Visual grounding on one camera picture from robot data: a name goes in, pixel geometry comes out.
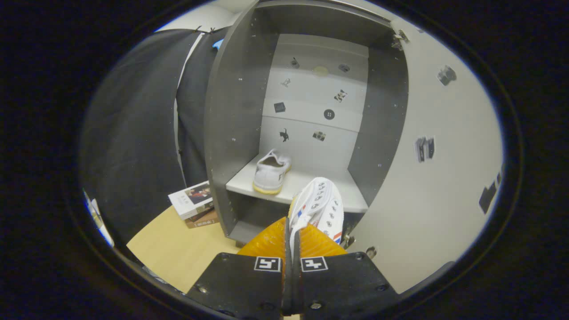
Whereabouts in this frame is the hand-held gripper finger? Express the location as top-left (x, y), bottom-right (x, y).
top-left (293, 224), bottom-right (398, 318)
top-left (187, 217), bottom-right (294, 320)

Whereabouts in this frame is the white canvas shoe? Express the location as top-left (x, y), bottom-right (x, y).
top-left (252, 148), bottom-right (292, 195)
top-left (288, 177), bottom-right (345, 258)

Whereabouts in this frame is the grey shoe cabinet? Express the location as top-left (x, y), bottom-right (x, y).
top-left (204, 0), bottom-right (409, 247)

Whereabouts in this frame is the beige shoe cabinet door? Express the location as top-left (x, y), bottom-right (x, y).
top-left (345, 18), bottom-right (505, 294)

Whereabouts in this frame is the brown book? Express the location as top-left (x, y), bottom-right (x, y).
top-left (184, 209), bottom-right (220, 229)

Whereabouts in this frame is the white book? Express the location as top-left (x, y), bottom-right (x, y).
top-left (168, 180), bottom-right (215, 220)

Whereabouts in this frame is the black backdrop cloth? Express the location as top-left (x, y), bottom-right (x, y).
top-left (80, 27), bottom-right (232, 243)

